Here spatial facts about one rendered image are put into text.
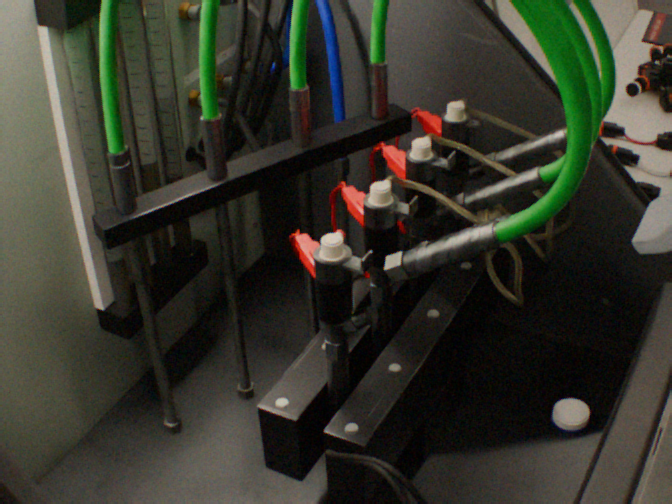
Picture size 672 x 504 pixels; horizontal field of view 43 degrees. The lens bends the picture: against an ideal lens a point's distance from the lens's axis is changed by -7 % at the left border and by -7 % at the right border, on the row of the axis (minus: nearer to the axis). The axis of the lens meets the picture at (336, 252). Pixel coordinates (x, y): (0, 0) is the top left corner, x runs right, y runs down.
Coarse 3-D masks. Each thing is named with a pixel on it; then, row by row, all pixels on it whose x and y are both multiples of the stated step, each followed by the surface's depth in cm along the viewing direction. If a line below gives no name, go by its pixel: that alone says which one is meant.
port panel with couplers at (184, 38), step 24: (168, 0) 85; (192, 0) 88; (168, 24) 86; (192, 24) 90; (192, 48) 91; (216, 48) 95; (192, 72) 92; (216, 72) 96; (192, 96) 93; (240, 96) 102; (192, 120) 95
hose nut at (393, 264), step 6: (402, 252) 64; (390, 258) 64; (396, 258) 64; (402, 258) 64; (390, 264) 64; (396, 264) 64; (402, 264) 63; (384, 270) 64; (390, 270) 64; (396, 270) 64; (402, 270) 63; (390, 276) 64; (396, 276) 64; (402, 276) 64; (408, 276) 64; (414, 276) 64
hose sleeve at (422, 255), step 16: (496, 224) 58; (448, 240) 61; (464, 240) 60; (480, 240) 59; (496, 240) 58; (416, 256) 62; (432, 256) 62; (448, 256) 61; (464, 256) 60; (416, 272) 63
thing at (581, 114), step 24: (528, 0) 48; (552, 24) 48; (552, 48) 49; (576, 72) 49; (576, 96) 50; (120, 120) 71; (576, 120) 51; (120, 144) 72; (576, 144) 52; (576, 168) 52; (552, 192) 54; (528, 216) 56; (552, 216) 55; (504, 240) 58
